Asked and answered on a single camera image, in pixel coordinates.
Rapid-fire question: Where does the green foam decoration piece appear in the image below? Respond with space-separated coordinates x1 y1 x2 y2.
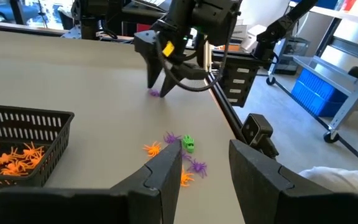
181 134 196 154

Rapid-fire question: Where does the silver mounting plate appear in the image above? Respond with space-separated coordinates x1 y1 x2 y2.
60 24 83 40

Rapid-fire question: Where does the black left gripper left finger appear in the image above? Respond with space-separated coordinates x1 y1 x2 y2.
110 139 183 224

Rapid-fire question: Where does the orange plastic spider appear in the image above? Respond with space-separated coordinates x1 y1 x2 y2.
17 141 45 159
180 166 195 187
142 141 163 158
0 161 30 177
0 151 17 169

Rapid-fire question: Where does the small grey camera mount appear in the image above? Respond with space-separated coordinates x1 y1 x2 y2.
240 113 280 159

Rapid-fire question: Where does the blue plastic bin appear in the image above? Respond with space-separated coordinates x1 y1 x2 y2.
290 67 348 118

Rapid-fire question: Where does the white cloth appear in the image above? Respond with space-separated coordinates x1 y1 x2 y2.
298 166 358 195

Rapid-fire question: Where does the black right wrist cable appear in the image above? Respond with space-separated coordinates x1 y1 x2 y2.
155 18 232 93

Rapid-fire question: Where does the white cardboard box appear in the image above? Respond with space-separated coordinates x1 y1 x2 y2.
231 18 269 54

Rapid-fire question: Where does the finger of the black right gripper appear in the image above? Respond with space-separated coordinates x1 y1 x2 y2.
159 63 209 98
134 30 164 89

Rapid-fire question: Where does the silver wheeled rack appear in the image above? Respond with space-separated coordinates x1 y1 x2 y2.
265 6 358 144

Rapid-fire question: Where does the black unit with white labels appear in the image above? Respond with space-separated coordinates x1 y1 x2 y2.
219 58 260 109

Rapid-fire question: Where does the black plastic slotted basket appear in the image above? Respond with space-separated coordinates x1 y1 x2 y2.
0 103 75 195

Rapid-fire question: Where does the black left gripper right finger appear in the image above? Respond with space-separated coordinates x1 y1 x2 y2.
229 139 294 224

